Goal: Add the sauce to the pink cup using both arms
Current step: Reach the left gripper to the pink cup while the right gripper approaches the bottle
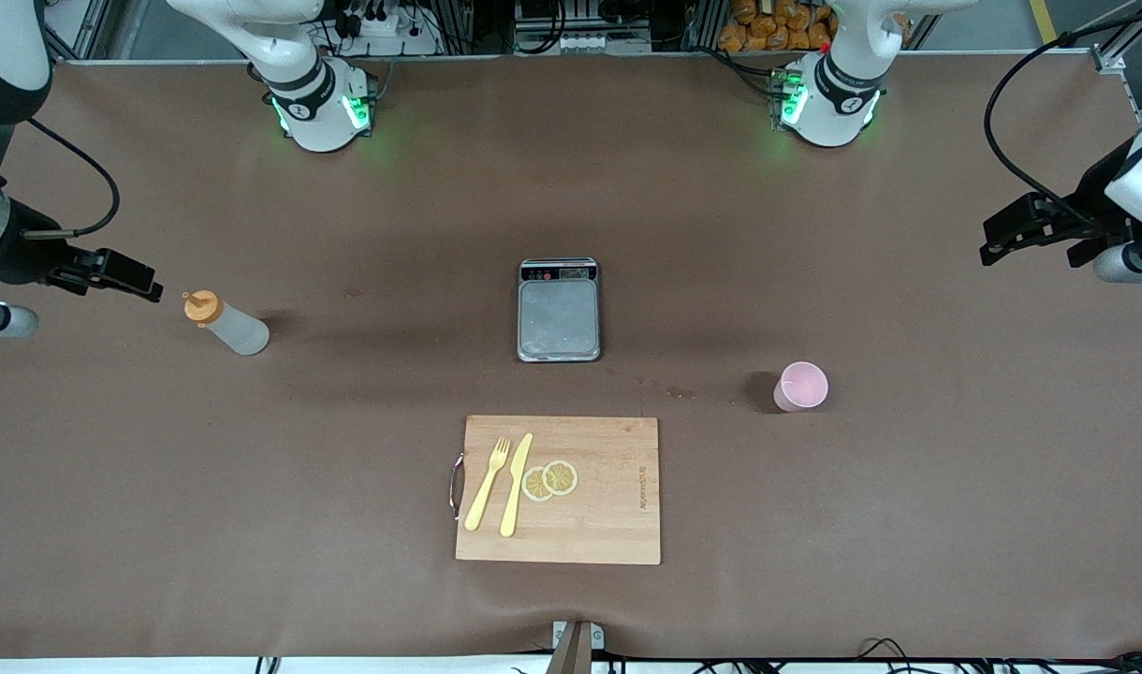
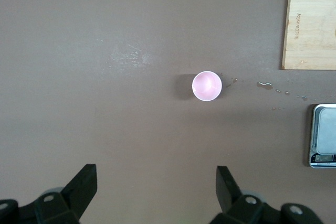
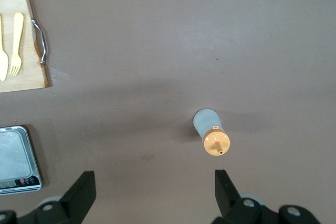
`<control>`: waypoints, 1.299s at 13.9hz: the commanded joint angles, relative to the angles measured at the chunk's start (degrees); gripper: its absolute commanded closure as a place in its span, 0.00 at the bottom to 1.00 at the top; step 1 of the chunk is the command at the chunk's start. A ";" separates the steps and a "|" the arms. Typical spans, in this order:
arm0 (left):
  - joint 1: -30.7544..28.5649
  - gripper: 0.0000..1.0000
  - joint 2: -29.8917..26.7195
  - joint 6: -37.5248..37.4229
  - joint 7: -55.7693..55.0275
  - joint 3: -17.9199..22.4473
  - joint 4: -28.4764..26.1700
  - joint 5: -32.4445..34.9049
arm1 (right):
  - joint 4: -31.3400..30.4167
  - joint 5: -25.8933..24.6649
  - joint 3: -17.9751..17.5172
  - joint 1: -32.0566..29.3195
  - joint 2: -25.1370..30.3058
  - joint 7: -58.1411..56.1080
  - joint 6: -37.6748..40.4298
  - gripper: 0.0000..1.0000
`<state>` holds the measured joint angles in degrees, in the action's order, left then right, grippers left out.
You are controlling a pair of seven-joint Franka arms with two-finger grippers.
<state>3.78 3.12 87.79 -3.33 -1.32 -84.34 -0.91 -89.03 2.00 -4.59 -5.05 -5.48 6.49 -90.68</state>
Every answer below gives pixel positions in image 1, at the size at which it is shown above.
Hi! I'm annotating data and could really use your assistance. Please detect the clear sauce bottle orange cap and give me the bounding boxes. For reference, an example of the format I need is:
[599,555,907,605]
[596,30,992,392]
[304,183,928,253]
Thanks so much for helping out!
[183,290,271,357]

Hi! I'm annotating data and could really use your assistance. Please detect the pink plastic cup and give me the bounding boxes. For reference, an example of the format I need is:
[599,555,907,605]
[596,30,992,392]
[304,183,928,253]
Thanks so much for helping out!
[773,361,829,413]

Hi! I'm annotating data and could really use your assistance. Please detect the pile of orange objects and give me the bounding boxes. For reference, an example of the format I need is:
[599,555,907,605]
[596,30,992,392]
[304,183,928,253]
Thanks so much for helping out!
[718,0,836,53]

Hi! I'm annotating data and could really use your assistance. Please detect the white power strip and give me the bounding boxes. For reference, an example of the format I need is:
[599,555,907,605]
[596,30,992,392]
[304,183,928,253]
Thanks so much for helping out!
[332,0,441,55]

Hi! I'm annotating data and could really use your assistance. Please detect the yellow plastic fork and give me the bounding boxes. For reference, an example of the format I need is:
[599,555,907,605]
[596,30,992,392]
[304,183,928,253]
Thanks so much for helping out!
[464,437,512,532]

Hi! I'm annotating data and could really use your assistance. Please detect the silver digital kitchen scale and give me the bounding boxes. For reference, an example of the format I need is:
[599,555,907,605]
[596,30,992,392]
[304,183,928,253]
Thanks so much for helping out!
[518,258,602,363]

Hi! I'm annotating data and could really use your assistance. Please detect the yellow plastic knife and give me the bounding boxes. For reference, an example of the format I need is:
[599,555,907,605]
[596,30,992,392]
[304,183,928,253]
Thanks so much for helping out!
[499,432,534,538]

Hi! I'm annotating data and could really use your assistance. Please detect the white socket strip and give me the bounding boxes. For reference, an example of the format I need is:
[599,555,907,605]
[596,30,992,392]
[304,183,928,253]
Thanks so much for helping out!
[560,33,652,54]

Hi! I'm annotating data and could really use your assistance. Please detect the wooden cutting board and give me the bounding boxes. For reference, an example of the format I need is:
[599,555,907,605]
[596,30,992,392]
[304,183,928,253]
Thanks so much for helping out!
[450,416,662,565]

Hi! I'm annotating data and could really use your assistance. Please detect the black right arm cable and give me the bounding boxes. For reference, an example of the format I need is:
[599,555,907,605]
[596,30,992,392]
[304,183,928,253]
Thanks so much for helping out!
[23,117,123,241]

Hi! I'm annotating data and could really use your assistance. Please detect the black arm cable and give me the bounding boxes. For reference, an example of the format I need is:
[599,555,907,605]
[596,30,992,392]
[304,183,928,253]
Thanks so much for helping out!
[983,7,1142,230]
[23,117,123,241]

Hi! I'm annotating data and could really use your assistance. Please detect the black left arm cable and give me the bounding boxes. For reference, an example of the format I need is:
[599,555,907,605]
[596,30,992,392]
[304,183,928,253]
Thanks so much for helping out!
[983,7,1142,230]

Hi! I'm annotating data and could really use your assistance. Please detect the aluminium frame bracket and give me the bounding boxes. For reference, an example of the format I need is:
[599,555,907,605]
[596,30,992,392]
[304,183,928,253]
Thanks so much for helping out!
[1091,0,1142,76]

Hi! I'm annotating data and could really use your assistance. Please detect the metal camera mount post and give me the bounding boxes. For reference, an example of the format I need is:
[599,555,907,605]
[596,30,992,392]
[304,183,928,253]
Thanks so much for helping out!
[545,620,606,674]

